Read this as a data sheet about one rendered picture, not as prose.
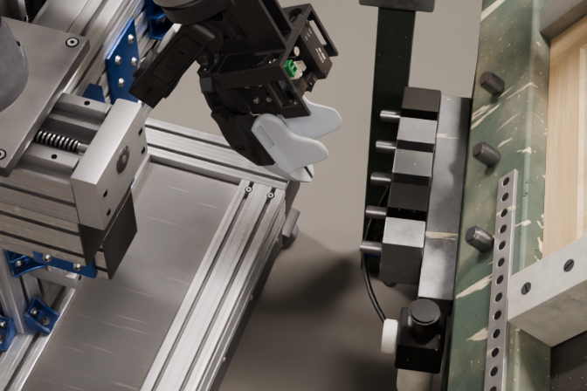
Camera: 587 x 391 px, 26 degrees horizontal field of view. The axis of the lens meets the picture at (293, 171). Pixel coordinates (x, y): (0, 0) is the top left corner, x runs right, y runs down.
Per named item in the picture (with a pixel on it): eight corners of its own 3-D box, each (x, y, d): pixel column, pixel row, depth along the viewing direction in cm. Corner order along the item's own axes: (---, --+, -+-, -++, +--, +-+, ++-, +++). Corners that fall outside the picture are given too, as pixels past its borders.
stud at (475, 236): (481, 240, 159) (464, 229, 158) (495, 232, 157) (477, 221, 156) (480, 256, 157) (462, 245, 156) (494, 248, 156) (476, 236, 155)
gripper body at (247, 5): (313, 126, 95) (238, 3, 88) (219, 135, 100) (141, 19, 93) (343, 57, 100) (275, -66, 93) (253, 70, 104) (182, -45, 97)
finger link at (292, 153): (346, 202, 102) (296, 120, 96) (285, 207, 105) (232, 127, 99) (358, 174, 104) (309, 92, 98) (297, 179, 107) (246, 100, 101)
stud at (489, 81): (493, 86, 176) (477, 75, 175) (506, 77, 175) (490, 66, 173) (492, 99, 175) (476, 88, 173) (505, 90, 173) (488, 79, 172)
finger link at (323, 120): (358, 174, 104) (309, 92, 98) (297, 179, 107) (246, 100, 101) (369, 147, 105) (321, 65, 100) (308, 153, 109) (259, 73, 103)
